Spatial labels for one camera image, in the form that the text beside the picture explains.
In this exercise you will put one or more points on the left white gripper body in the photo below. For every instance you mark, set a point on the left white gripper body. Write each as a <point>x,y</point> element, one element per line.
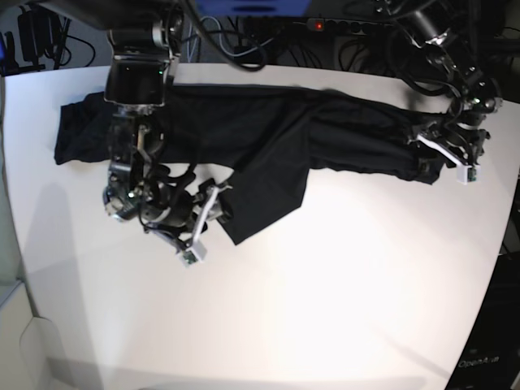
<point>462,147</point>

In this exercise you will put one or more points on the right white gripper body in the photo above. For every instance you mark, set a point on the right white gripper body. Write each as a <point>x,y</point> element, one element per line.
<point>178,217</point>

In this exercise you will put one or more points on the black long-sleeve T-shirt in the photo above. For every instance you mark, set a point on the black long-sleeve T-shirt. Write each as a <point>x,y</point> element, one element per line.
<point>262,140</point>

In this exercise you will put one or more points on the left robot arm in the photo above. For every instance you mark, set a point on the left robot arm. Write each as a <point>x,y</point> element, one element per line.
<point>428,26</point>

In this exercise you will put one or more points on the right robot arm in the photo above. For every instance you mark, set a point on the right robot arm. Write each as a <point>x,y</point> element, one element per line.
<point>146,42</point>

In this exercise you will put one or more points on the blue plastic box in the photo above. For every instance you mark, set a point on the blue plastic box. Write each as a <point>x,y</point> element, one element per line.
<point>253,7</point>

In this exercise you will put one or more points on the black OpenArm equipment case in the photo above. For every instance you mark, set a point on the black OpenArm equipment case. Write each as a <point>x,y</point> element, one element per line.
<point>490,358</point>

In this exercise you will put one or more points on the black power adapter brick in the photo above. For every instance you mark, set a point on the black power adapter brick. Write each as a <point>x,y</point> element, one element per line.
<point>35,33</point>

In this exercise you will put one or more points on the black power strip red switch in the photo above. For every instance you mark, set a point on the black power strip red switch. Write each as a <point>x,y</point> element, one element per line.
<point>345,27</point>

